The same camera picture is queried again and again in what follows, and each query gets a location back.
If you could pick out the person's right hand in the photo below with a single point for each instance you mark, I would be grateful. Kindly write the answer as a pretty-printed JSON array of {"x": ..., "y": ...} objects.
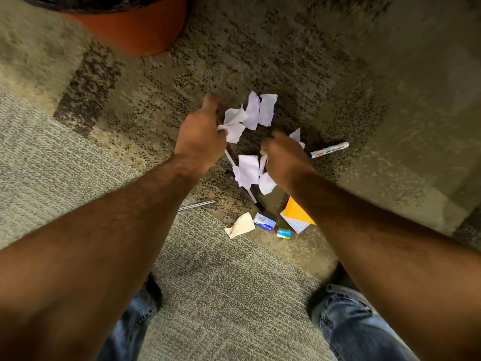
[{"x": 285, "y": 157}]

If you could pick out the person's left hand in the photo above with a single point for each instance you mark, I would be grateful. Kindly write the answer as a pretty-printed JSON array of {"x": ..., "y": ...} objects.
[{"x": 199, "y": 139}]

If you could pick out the black silver slim pen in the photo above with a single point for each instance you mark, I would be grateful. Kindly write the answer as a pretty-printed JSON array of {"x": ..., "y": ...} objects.
[{"x": 229, "y": 158}]

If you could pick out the blue capped white marker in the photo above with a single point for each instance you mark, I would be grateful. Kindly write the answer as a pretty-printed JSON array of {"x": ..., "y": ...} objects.
[{"x": 328, "y": 150}]

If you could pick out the orange sticky note pad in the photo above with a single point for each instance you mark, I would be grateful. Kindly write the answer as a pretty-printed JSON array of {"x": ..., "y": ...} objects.
[{"x": 297, "y": 212}]

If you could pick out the white paper scraps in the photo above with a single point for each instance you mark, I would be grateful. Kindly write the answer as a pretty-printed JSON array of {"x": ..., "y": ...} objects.
[{"x": 251, "y": 110}]

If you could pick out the white blue eraser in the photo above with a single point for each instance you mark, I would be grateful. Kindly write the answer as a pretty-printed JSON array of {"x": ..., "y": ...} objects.
[{"x": 265, "y": 221}]

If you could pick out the lined white notepad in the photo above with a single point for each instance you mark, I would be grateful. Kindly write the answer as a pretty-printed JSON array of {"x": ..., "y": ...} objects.
[{"x": 295, "y": 224}]

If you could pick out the small blue yellow sharpener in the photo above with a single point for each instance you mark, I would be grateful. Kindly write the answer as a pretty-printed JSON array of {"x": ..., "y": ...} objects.
[{"x": 283, "y": 233}]

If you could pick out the cream paper scrap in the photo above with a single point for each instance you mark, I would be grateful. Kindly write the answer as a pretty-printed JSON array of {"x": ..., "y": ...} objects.
[{"x": 240, "y": 224}]

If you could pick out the orange bin with black liner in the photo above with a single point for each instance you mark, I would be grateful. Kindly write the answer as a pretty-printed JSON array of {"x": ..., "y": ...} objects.
[{"x": 142, "y": 30}]

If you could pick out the person's right forearm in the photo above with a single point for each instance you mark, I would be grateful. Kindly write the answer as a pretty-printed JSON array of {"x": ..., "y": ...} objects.
[{"x": 394, "y": 266}]

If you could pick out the person's left forearm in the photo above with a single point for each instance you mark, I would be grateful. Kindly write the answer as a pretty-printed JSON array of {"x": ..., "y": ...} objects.
[{"x": 94, "y": 259}]

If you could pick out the person's black right shoe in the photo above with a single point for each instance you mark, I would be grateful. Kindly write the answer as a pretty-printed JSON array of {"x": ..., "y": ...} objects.
[{"x": 342, "y": 276}]

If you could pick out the person's black shoe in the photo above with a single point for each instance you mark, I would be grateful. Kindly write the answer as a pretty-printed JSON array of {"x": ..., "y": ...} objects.
[
  {"x": 154, "y": 291},
  {"x": 342, "y": 276}
]

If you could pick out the person's black left shoe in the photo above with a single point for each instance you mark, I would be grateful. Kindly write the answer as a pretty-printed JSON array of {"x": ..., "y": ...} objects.
[{"x": 154, "y": 291}]

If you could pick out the person's right jeans leg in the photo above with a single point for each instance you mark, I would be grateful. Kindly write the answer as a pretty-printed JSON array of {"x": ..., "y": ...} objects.
[{"x": 357, "y": 327}]

